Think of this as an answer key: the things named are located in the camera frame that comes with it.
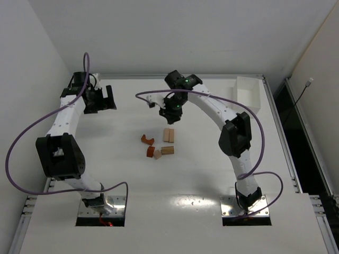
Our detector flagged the light wood rectangular block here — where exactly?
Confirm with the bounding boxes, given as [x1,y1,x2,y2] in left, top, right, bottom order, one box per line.
[168,129,175,143]

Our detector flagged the light wood cylinder block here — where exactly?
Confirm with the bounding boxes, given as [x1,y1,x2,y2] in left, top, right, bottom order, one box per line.
[160,146,175,155]

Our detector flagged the small light wood cube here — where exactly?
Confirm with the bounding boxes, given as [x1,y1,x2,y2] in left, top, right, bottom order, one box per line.
[153,150,162,160]

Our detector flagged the white perforated box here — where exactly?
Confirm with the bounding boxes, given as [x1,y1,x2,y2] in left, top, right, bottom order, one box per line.
[233,76,261,114]

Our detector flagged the long light wood block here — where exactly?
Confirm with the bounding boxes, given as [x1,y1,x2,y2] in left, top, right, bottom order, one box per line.
[163,128,170,142]

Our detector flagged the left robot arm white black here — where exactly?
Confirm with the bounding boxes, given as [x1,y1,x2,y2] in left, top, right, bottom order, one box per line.
[35,71,117,214]

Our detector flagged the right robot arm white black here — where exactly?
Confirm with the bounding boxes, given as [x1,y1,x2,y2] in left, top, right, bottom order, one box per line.
[159,70,262,211]

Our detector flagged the red arch wood block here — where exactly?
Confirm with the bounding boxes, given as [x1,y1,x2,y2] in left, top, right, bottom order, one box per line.
[141,134,155,146]

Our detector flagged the red small wood block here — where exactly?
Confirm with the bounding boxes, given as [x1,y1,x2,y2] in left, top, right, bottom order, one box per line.
[147,146,155,158]

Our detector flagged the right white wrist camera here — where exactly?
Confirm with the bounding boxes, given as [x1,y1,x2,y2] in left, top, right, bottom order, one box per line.
[146,94,165,109]

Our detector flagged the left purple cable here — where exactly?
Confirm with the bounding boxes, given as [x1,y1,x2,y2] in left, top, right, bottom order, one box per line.
[5,52,129,195]

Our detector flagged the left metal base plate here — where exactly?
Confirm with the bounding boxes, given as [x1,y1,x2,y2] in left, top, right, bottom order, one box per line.
[77,196,126,219]

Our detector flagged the metal base plate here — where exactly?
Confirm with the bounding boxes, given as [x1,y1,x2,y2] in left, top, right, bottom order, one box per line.
[77,196,126,219]
[220,195,270,219]

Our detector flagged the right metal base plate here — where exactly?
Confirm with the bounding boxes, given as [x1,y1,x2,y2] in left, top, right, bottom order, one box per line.
[220,195,270,219]

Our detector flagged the black wall cable white plug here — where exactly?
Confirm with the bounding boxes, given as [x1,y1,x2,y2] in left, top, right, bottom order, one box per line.
[282,77,314,126]

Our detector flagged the aluminium table frame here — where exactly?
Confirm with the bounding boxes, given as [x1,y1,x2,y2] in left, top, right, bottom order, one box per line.
[7,74,339,254]

